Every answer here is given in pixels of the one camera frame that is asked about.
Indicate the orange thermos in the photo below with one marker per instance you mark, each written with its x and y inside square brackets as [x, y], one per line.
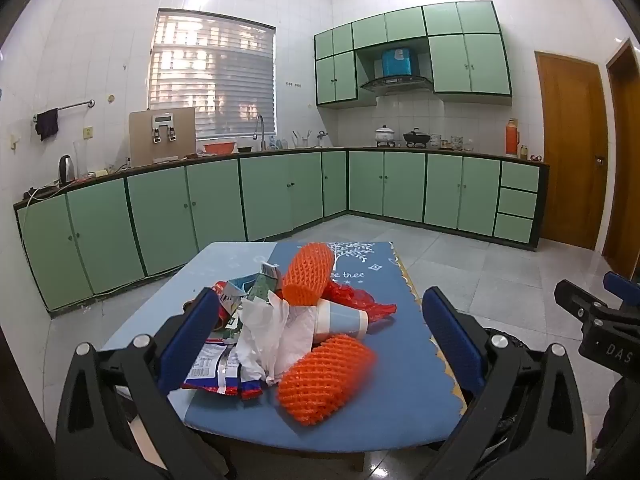
[512, 140]

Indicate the wall socket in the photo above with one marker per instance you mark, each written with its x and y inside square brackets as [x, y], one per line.
[88, 132]

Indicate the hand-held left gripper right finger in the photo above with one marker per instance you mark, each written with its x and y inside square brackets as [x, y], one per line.
[452, 330]

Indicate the brown cardboard box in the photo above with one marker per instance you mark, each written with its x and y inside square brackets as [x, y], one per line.
[142, 135]

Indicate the metal towel rail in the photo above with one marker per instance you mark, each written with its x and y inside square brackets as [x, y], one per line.
[75, 105]

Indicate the green drink carton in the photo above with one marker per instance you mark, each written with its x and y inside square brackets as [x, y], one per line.
[262, 285]

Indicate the silver blue red snack packet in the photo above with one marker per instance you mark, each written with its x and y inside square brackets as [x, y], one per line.
[210, 370]

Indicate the blue and white paper cup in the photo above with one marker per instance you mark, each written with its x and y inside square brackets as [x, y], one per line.
[340, 321]

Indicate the white tissue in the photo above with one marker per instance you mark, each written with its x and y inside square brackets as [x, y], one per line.
[265, 340]

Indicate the orange foam fruit net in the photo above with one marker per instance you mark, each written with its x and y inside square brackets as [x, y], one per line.
[325, 380]
[307, 272]

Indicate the white cooking pot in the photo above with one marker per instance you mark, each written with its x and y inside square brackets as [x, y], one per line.
[385, 136]

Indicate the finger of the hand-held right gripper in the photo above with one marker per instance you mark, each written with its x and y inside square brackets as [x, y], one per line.
[575, 297]
[620, 285]

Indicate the blue printed table mat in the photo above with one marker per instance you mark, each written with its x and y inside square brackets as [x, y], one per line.
[390, 320]

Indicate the electric kettle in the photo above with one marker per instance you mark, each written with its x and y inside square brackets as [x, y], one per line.
[67, 170]

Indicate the small pale blue carton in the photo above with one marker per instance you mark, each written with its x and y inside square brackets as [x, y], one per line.
[234, 305]

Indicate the clear plastic jug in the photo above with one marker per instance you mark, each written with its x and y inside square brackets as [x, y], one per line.
[81, 160]

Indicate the range hood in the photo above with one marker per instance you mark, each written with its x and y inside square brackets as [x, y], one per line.
[395, 84]

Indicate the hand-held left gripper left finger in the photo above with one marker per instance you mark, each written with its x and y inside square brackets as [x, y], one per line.
[192, 335]

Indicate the green wall cabinets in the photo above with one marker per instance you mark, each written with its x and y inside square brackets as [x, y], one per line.
[450, 65]

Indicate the red plastic mesh bag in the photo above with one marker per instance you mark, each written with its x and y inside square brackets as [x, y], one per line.
[350, 297]

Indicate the wooden door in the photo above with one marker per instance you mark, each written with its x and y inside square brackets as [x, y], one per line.
[570, 150]
[625, 160]

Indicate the red basin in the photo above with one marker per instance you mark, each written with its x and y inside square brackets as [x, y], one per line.
[219, 148]

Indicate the black wok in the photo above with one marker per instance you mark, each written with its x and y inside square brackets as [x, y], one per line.
[416, 137]

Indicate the utensil holder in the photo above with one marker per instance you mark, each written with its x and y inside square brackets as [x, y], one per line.
[301, 140]

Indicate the white window blind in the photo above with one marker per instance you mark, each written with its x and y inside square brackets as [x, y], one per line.
[215, 70]

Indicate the dark cloth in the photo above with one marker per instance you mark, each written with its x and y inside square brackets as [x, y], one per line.
[46, 125]

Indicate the green base kitchen cabinets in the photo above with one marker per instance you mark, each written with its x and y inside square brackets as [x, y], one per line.
[160, 220]

